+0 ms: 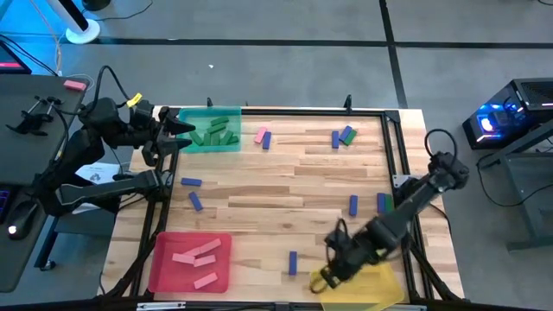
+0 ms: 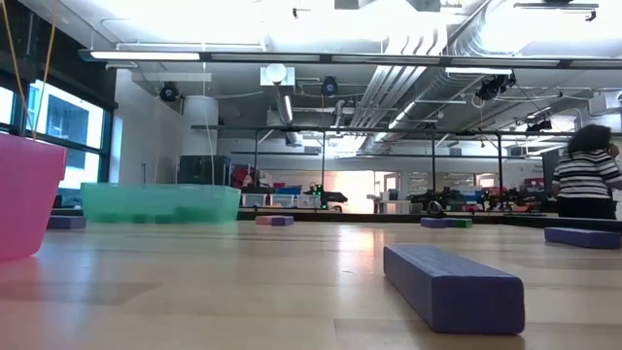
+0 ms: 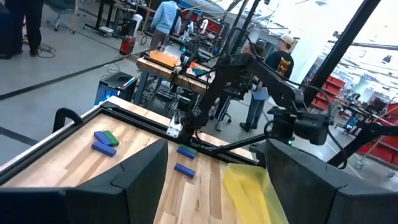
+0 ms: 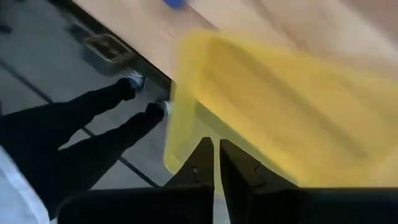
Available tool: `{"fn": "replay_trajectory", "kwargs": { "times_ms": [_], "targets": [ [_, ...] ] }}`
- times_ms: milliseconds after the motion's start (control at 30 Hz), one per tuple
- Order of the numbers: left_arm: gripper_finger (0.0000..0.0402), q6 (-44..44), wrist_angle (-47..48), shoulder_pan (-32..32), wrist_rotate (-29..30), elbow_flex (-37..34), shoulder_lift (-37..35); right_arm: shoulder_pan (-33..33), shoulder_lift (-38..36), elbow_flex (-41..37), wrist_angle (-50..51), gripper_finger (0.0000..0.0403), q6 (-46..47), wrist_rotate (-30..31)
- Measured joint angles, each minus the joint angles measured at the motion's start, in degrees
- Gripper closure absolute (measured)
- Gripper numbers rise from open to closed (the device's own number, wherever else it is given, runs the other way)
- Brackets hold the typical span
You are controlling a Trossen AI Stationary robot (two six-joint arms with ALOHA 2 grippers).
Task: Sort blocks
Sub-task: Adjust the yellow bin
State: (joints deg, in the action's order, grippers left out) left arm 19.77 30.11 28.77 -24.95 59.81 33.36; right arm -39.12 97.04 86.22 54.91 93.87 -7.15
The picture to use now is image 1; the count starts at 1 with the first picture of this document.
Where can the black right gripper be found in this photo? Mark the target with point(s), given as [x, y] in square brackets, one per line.
[345, 263]

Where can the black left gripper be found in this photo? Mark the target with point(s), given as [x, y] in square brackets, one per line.
[149, 125]

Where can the yellow translucent plastic bin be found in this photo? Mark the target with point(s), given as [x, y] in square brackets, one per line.
[380, 285]

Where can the pink wooden block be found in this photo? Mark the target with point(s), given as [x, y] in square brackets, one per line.
[183, 258]
[210, 246]
[205, 281]
[192, 251]
[260, 135]
[204, 261]

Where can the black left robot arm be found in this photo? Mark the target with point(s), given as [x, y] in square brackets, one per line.
[86, 151]

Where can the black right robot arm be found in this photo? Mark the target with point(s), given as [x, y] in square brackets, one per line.
[415, 203]

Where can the black table clamp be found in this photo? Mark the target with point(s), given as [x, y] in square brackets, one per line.
[209, 103]
[347, 103]

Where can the green translucent plastic bin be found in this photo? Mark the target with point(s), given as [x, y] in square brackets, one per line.
[233, 113]

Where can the white paper sheet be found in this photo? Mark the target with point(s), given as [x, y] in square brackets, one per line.
[97, 175]

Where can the red plastic bin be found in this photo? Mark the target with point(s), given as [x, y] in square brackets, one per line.
[164, 246]

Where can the small pink pad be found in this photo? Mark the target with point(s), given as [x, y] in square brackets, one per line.
[74, 85]

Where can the white round stand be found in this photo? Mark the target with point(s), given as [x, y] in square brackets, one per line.
[82, 32]

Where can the black clamp tool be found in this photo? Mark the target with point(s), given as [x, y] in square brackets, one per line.
[32, 123]

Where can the black round stand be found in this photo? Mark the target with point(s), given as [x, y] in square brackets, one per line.
[96, 3]

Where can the black side desk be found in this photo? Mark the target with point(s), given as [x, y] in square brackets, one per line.
[21, 151]

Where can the black computer mouse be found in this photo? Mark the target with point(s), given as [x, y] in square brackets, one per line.
[21, 218]

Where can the black monitor with red bar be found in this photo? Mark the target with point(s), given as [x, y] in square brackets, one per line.
[10, 60]

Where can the backlit keyboard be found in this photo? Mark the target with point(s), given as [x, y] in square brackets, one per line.
[2, 203]

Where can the grey metal stand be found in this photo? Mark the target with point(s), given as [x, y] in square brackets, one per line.
[535, 224]

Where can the black computer tower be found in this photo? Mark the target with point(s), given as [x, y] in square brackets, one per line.
[531, 99]

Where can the silver metal bracket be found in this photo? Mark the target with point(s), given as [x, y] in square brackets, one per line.
[402, 308]
[160, 306]

